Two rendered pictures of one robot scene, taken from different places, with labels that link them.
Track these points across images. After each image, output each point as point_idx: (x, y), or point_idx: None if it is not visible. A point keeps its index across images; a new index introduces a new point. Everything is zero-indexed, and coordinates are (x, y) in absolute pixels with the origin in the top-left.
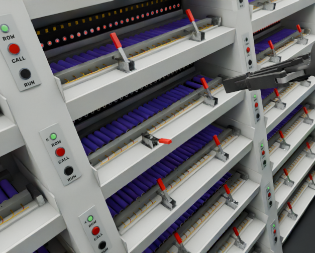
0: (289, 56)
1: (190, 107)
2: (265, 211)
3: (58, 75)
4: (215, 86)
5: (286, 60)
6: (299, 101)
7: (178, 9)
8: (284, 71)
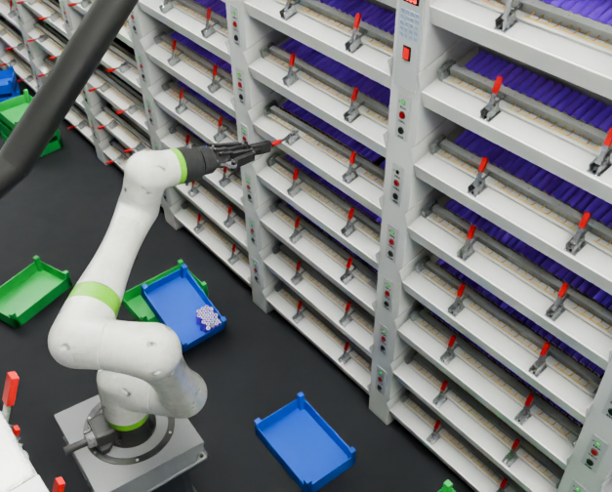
0: (484, 276)
1: (345, 162)
2: (373, 342)
3: (270, 49)
4: (383, 180)
5: (242, 156)
6: (493, 353)
7: None
8: (212, 145)
